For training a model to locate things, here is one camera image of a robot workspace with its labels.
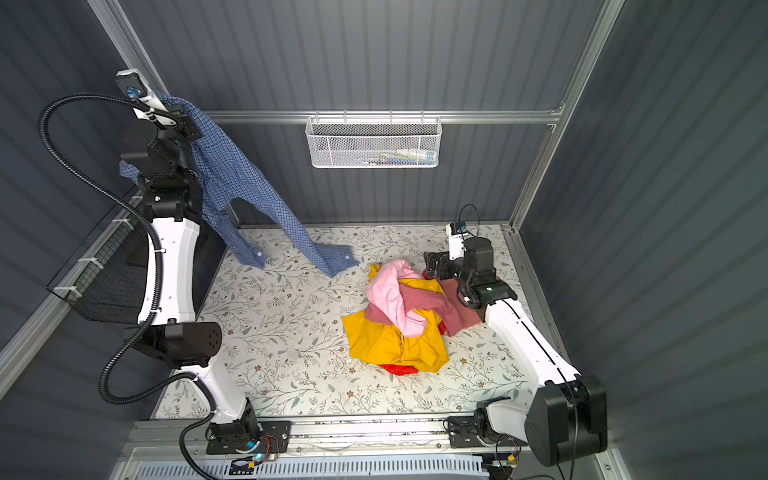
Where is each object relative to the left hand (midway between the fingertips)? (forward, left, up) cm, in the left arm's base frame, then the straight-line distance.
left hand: (152, 92), depth 57 cm
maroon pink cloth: (-21, -63, -53) cm, 85 cm away
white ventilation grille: (-57, -53, -68) cm, 103 cm away
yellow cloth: (-27, -40, -59) cm, 76 cm away
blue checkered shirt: (+31, +11, -62) cm, 70 cm away
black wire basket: (-21, +19, -31) cm, 42 cm away
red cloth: (-35, -47, -61) cm, 84 cm away
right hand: (-11, -61, -39) cm, 73 cm away
